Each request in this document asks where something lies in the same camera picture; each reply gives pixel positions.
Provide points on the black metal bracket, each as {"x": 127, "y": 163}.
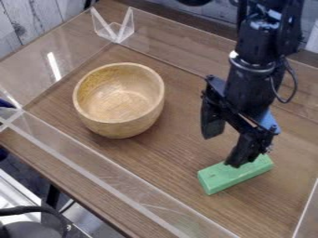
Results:
{"x": 52, "y": 222}

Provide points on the black table leg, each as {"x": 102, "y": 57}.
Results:
{"x": 52, "y": 196}

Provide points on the light wooden bowl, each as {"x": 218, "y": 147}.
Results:
{"x": 119, "y": 99}

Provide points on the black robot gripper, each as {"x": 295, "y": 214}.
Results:
{"x": 238, "y": 102}

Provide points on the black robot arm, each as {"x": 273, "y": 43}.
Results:
{"x": 269, "y": 33}

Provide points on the green rectangular block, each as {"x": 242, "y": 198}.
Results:
{"x": 221, "y": 176}

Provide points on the clear acrylic tray wall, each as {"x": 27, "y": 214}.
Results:
{"x": 138, "y": 182}

